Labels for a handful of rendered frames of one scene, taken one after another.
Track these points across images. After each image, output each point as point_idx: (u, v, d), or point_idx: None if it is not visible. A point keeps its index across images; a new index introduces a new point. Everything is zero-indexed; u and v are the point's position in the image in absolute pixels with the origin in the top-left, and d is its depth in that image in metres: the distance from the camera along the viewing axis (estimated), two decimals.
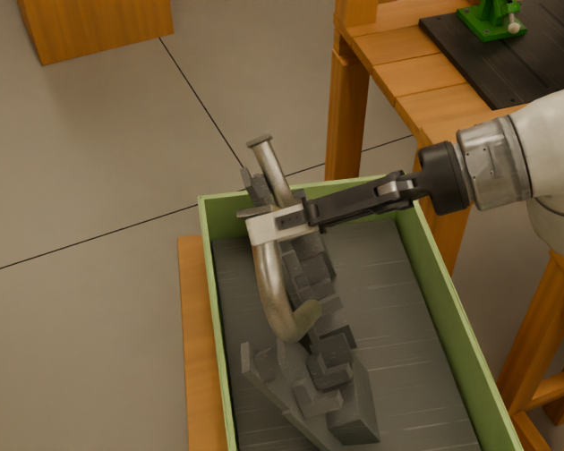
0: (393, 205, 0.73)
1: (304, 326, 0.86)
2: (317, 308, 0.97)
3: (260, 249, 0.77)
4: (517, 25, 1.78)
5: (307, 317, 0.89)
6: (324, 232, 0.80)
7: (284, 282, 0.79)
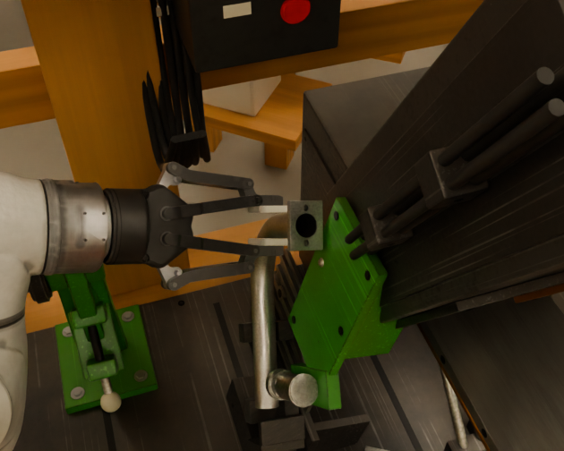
0: None
1: (252, 291, 0.90)
2: (257, 378, 0.89)
3: None
4: (113, 400, 0.94)
5: (255, 316, 0.89)
6: None
7: (266, 228, 0.84)
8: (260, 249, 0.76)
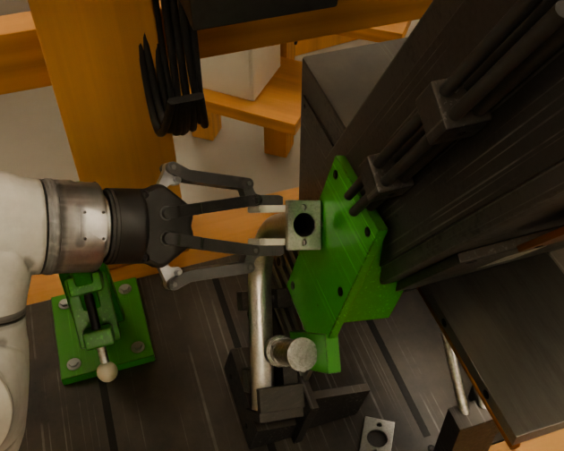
0: None
1: (249, 292, 0.89)
2: (253, 379, 0.88)
3: None
4: (109, 370, 0.93)
5: (252, 317, 0.89)
6: None
7: (264, 229, 0.84)
8: (260, 249, 0.76)
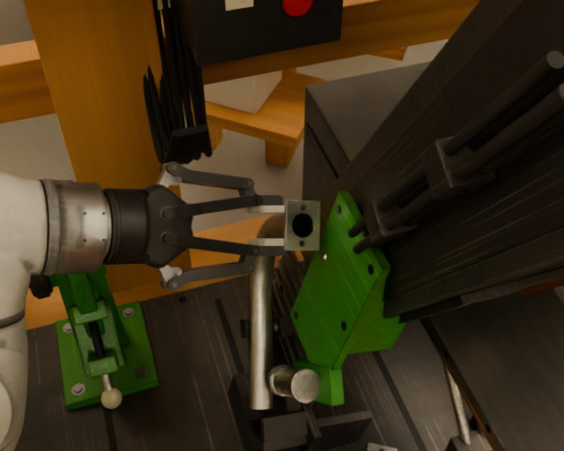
0: None
1: (250, 291, 0.90)
2: (252, 378, 0.88)
3: None
4: (114, 396, 0.93)
5: (252, 316, 0.89)
6: None
7: (265, 228, 0.84)
8: (260, 249, 0.76)
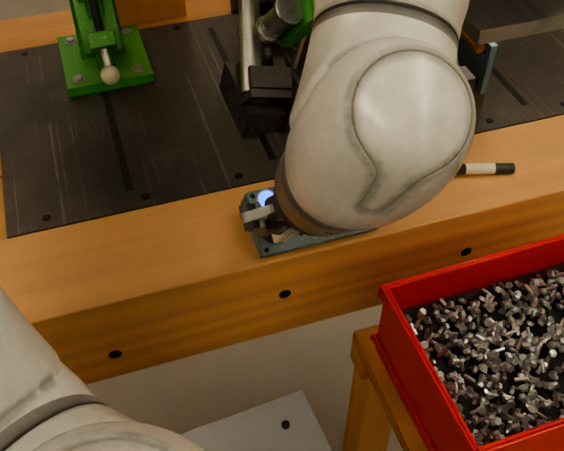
0: None
1: None
2: (243, 63, 0.95)
3: None
4: (112, 70, 1.00)
5: (242, 8, 0.96)
6: None
7: None
8: None
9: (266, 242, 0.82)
